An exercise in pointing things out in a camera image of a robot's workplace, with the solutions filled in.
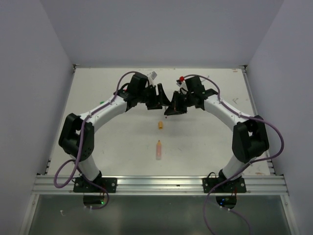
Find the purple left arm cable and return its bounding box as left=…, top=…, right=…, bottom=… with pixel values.
left=53, top=71, right=137, bottom=189

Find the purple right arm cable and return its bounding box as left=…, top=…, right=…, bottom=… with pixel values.
left=183, top=74, right=286, bottom=235

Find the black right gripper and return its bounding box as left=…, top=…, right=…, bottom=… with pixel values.
left=164, top=90, right=194, bottom=116

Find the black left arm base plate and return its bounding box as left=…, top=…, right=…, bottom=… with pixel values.
left=73, top=176, right=117, bottom=193

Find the aluminium front rail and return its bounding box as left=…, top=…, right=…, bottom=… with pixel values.
left=31, top=175, right=289, bottom=196

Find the orange highlighter cap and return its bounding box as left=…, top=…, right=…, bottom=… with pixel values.
left=158, top=121, right=163, bottom=130

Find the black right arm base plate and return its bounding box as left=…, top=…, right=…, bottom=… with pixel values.
left=202, top=177, right=247, bottom=193

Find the orange highlighter pen body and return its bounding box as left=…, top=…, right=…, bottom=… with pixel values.
left=156, top=140, right=162, bottom=160

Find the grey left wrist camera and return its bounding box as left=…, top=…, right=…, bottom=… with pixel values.
left=147, top=71, right=157, bottom=85

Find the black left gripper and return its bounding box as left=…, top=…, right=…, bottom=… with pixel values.
left=137, top=83, right=171, bottom=110

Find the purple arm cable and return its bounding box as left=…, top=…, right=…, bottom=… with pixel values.
left=183, top=74, right=286, bottom=235
left=53, top=71, right=137, bottom=189

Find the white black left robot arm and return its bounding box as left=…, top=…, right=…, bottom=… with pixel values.
left=58, top=71, right=170, bottom=192

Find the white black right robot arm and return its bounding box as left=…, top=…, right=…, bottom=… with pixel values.
left=164, top=75, right=269, bottom=192

